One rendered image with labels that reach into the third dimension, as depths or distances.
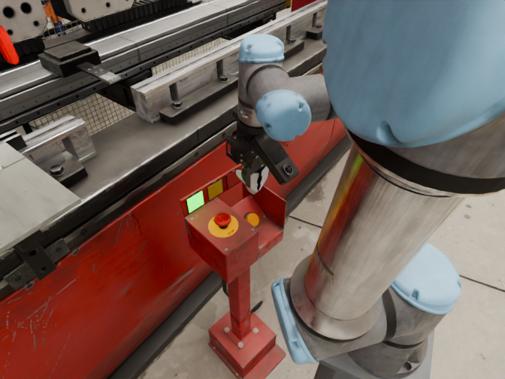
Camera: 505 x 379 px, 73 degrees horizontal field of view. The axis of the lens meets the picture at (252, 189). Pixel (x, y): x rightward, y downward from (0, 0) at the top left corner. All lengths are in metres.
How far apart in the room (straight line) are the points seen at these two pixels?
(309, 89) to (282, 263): 1.26
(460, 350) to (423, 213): 1.48
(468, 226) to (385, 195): 1.94
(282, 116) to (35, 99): 0.79
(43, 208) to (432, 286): 0.59
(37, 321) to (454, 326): 1.51
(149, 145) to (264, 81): 0.47
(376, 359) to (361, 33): 0.55
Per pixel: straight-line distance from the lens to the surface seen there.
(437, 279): 0.54
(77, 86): 1.18
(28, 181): 0.72
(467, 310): 1.83
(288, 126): 0.52
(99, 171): 0.89
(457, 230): 2.12
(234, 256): 0.80
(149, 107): 1.00
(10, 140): 0.86
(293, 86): 0.54
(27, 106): 1.13
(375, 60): 0.18
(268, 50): 0.59
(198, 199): 0.84
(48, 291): 0.92
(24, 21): 0.78
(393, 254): 0.30
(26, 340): 0.99
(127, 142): 0.96
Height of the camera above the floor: 1.41
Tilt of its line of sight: 44 degrees down
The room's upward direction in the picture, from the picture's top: straight up
